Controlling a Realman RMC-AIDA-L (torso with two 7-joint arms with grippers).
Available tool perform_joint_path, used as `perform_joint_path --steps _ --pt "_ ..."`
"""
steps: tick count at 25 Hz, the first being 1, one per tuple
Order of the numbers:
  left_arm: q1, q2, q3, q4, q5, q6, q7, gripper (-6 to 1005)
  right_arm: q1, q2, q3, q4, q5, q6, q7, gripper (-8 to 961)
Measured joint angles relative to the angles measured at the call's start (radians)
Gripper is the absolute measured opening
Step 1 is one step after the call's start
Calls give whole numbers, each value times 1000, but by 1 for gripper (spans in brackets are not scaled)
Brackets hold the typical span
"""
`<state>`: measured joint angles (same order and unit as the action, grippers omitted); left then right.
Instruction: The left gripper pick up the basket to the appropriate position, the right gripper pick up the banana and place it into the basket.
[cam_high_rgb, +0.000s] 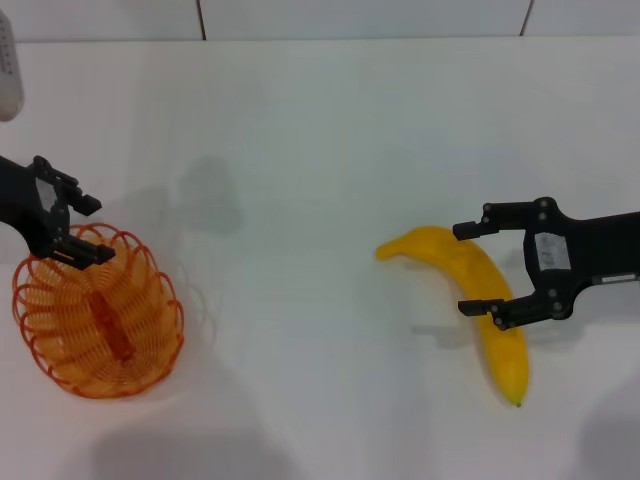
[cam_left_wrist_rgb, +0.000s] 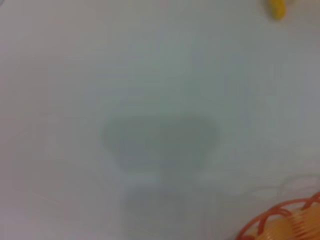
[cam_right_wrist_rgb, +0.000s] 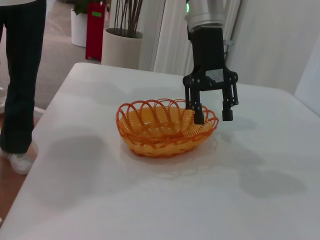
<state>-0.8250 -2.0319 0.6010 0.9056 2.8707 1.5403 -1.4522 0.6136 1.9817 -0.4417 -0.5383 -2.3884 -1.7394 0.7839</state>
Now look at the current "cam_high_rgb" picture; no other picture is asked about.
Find orange woven plastic basket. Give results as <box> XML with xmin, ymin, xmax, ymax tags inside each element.
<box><xmin>12</xmin><ymin>222</ymin><xmax>185</xmax><ymax>400</ymax></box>

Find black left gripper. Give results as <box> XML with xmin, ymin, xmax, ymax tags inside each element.
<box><xmin>0</xmin><ymin>155</ymin><xmax>117</xmax><ymax>271</ymax></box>

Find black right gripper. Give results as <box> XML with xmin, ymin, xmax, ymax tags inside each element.
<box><xmin>452</xmin><ymin>196</ymin><xmax>640</xmax><ymax>332</ymax></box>

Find yellow banana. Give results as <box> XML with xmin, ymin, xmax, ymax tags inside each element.
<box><xmin>374</xmin><ymin>225</ymin><xmax>531</xmax><ymax>409</ymax></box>

